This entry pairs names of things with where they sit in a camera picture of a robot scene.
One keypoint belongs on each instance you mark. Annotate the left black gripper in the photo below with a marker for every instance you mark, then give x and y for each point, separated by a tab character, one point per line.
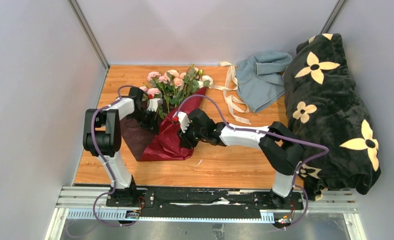
152	126

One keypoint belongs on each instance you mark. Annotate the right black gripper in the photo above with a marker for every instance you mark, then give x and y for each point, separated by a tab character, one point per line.
185	141

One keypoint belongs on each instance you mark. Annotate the dark red wrapping paper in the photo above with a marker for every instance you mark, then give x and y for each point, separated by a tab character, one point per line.
146	146

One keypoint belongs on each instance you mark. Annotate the pink rose stem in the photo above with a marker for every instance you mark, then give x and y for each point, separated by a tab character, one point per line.
168	87

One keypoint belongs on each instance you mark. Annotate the white rose stem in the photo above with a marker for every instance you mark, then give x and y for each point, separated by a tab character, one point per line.
204	81

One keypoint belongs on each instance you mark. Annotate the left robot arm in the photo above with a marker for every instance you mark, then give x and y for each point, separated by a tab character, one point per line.
103	139

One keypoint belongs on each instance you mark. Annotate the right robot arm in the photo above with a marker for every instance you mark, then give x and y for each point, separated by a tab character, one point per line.
275	141

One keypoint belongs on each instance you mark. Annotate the cream printed ribbon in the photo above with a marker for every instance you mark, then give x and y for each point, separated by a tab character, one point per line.
234	104

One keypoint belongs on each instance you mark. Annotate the blue towel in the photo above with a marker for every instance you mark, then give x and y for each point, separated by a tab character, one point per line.
259	78

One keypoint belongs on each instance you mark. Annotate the black flower-pattern blanket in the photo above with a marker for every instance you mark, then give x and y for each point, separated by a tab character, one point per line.
323	107

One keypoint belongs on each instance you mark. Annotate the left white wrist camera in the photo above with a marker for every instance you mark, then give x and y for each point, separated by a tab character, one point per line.
154	103

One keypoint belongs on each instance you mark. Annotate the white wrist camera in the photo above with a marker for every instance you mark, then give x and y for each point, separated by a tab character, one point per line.
154	103
182	119

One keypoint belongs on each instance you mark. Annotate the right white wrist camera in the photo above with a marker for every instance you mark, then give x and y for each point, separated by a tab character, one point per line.
182	119

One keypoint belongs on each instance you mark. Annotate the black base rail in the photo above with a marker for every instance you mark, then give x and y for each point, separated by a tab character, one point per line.
204	203

